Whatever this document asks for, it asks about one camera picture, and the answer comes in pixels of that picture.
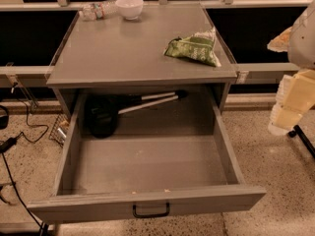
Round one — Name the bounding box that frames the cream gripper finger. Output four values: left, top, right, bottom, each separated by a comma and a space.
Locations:
276, 69, 315, 113
268, 103, 302, 136

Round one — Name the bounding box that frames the green jalapeno chip bag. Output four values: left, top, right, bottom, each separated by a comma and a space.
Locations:
163, 29, 221, 67

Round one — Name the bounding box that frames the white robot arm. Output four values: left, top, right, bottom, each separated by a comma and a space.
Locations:
267, 0, 315, 136

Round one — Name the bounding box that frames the grey open top drawer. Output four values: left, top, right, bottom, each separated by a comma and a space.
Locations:
29, 92, 266, 224

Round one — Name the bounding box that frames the white bowl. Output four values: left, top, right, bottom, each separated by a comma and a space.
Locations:
115, 0, 144, 20

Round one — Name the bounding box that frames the black drawer handle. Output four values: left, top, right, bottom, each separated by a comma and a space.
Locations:
132, 203, 170, 219

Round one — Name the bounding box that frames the black ladle with metal handle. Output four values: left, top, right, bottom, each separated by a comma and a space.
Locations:
84, 89, 188, 139

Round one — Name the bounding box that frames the wire basket on floor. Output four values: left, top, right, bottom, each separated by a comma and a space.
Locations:
49, 114, 69, 147

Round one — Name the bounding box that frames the black cable with adapter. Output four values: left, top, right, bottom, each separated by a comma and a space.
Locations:
0, 96, 50, 236

